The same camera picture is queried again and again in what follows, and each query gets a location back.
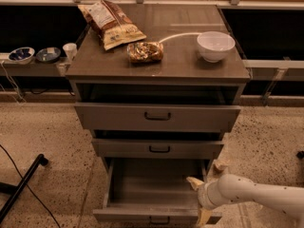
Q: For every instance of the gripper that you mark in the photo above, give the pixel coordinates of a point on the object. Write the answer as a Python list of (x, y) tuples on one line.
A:
[(204, 194)]

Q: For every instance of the grey bottom drawer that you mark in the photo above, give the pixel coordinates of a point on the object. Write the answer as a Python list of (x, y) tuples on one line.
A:
[(152, 191)]

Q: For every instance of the grey drawer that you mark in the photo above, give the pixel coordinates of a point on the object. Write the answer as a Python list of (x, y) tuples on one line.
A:
[(157, 117), (152, 191), (149, 149)]

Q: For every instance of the grey middle drawer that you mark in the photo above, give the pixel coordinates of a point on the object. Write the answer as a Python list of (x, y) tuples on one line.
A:
[(149, 149)]

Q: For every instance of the grey drawer cabinet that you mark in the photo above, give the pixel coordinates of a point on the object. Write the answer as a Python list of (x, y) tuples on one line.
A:
[(182, 77)]

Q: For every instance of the grey top drawer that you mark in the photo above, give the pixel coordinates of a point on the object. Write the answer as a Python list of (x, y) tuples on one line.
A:
[(157, 117)]

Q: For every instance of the crumpled paper scrap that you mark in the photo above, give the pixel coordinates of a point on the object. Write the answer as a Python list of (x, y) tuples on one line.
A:
[(220, 166)]

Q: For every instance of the white bowl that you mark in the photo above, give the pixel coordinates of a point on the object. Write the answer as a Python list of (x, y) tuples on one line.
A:
[(214, 46)]

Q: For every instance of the clear snack packet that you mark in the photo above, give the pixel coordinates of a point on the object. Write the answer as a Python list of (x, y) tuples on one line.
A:
[(145, 52)]

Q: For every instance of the black stand leg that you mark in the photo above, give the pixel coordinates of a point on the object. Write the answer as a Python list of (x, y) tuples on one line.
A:
[(14, 191)]

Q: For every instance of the grey side shelf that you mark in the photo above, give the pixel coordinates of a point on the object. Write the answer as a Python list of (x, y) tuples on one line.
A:
[(34, 68)]

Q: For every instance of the brown chip bag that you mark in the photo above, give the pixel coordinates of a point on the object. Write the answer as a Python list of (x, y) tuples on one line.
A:
[(111, 24)]

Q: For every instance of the white paper cup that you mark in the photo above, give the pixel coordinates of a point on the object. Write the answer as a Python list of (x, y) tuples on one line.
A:
[(70, 50)]

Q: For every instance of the dark blue bowl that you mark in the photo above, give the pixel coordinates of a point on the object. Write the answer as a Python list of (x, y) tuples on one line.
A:
[(48, 55)]

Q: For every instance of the blue patterned bowl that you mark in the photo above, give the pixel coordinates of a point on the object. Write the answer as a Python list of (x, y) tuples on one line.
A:
[(22, 55)]

